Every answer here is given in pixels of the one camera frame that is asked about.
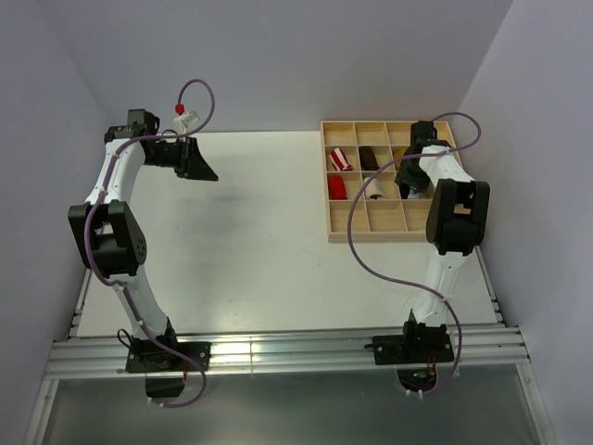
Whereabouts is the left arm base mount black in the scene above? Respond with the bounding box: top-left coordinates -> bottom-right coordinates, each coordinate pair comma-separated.
117,326 -> 211,400

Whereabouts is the mustard yellow rolled sock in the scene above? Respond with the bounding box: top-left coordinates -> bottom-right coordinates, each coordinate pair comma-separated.
392,146 -> 407,159

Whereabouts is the red white striped rolled sock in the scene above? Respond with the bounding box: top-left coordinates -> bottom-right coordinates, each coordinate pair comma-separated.
328,147 -> 353,172

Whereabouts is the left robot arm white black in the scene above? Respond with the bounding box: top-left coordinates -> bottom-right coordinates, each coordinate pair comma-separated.
68,108 -> 219,370

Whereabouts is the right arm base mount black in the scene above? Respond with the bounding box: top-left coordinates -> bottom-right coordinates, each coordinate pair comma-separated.
364,325 -> 459,398

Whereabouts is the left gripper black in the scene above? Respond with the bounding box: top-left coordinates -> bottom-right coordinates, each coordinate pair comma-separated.
144,136 -> 219,182

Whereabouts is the dark brown rolled sock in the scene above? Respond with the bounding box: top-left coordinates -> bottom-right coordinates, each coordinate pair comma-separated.
359,146 -> 379,172

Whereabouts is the aluminium rail frame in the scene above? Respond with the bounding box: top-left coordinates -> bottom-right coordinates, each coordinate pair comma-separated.
25,133 -> 557,445

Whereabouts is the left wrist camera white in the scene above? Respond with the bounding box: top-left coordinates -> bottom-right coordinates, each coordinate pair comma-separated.
173,111 -> 200,134

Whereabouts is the beige brown striped sock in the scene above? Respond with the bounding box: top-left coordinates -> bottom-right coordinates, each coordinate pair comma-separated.
363,176 -> 385,200

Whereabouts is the wooden compartment tray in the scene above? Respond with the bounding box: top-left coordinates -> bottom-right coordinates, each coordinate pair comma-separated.
321,121 -> 432,243

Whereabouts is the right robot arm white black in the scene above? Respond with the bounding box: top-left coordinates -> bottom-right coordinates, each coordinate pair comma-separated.
395,121 -> 490,362

